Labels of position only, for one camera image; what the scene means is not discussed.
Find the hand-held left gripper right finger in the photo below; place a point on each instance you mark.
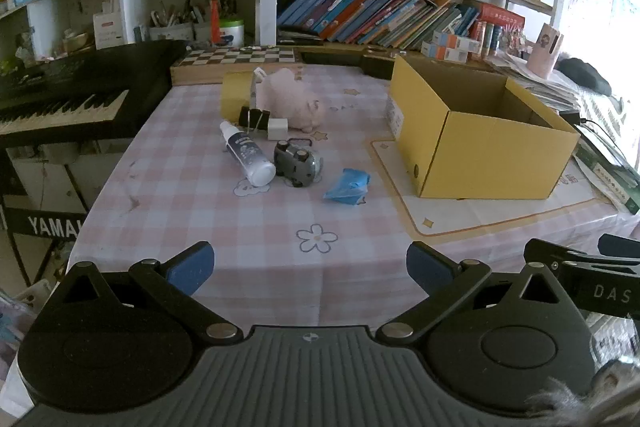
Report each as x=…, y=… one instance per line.
x=428, y=267

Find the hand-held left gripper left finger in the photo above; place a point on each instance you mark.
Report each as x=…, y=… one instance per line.
x=192, y=266

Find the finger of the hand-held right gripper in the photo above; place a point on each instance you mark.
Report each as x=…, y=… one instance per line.
x=542, y=252

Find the yellow cardboard box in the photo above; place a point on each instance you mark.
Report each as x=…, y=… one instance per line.
x=492, y=157

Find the blue plastic packet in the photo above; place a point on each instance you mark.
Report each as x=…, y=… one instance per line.
x=347, y=187

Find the white spray bottle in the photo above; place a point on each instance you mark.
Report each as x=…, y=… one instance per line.
x=249, y=152

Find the black binder clip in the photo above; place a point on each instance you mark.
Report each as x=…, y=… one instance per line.
x=254, y=119

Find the white charger plug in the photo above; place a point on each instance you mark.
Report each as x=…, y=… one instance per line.
x=277, y=130

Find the yellow tape roll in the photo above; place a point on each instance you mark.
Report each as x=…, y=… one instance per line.
x=235, y=97

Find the pink plush pig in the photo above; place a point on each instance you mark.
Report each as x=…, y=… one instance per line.
x=292, y=99

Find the pink checked cloth desktop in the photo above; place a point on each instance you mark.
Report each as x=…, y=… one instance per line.
x=250, y=227

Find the beige bordered desk mat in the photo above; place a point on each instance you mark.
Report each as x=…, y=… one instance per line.
x=475, y=217

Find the green book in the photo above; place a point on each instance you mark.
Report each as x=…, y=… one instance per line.
x=607, y=177

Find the grey fuzzy sleeve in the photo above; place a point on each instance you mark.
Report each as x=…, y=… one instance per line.
x=590, y=399

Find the black power adapter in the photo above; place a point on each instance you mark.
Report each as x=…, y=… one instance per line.
x=575, y=117

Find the black keyboard stand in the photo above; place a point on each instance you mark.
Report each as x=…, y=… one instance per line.
x=40, y=222

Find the stack of papers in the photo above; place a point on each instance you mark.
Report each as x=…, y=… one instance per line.
x=535, y=79

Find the dark cloth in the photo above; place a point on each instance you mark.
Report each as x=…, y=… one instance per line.
x=585, y=74

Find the pink pen holder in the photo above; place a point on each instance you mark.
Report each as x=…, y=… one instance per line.
x=546, y=49

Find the black electronic keyboard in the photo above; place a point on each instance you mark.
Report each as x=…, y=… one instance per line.
x=75, y=97

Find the checkered chess board box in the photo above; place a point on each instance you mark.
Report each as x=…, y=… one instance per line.
x=235, y=59

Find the orange white carton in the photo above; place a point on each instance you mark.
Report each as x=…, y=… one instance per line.
x=445, y=53
x=452, y=42

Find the white tub green lid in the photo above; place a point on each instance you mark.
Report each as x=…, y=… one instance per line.
x=231, y=32

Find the red book box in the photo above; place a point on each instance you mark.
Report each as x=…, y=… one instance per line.
x=502, y=18

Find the red cone ornament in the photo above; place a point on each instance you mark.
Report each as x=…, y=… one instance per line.
x=215, y=19

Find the row of leaning books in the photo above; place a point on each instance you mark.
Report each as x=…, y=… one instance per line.
x=370, y=12

